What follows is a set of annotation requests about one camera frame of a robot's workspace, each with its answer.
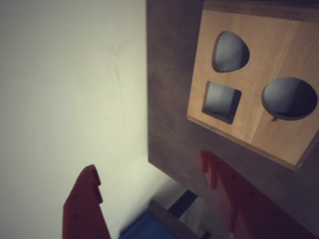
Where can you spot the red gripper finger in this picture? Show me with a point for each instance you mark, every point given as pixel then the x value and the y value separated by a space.
pixel 249 211
pixel 84 219

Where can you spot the wooden shape sorter box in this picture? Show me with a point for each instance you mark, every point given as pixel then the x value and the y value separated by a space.
pixel 274 49

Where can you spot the blue panel with wooden frame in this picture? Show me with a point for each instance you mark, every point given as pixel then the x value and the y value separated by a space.
pixel 149 229

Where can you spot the dark vertical post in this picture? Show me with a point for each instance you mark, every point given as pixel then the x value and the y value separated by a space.
pixel 183 203

